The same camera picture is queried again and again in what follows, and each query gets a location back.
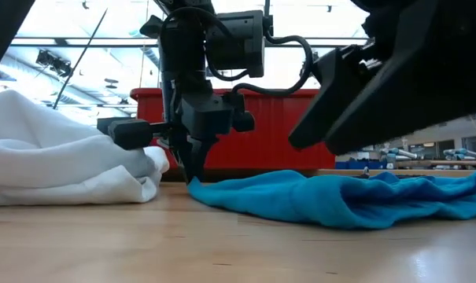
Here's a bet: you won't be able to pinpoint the bright blue garment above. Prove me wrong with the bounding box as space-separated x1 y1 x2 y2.
186 164 476 231

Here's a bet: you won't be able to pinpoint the black frame post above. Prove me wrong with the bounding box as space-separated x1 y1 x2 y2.
0 0 37 96

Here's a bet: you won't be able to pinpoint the red plastic bin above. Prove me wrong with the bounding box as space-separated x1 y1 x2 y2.
129 86 338 171

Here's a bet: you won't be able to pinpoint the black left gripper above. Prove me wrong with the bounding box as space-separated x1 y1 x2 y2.
97 90 257 185

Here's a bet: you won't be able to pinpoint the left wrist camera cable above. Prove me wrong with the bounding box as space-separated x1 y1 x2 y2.
158 6 315 98

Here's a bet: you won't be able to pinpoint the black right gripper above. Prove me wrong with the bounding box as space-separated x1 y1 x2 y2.
325 0 476 156

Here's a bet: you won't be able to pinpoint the blue storage bin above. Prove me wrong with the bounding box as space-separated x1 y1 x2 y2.
334 158 389 171

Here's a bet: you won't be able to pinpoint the black ceiling light fixture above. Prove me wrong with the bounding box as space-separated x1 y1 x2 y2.
35 49 74 79

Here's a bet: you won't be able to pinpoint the wooden background table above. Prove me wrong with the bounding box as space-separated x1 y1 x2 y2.
318 167 476 178

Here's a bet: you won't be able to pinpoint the thin black diagonal rod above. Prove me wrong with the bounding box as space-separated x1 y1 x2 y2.
51 7 109 111

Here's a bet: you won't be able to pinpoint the white button-up shirt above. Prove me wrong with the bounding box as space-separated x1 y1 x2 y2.
0 89 171 208

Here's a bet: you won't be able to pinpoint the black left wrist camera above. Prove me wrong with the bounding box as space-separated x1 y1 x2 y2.
205 9 267 79

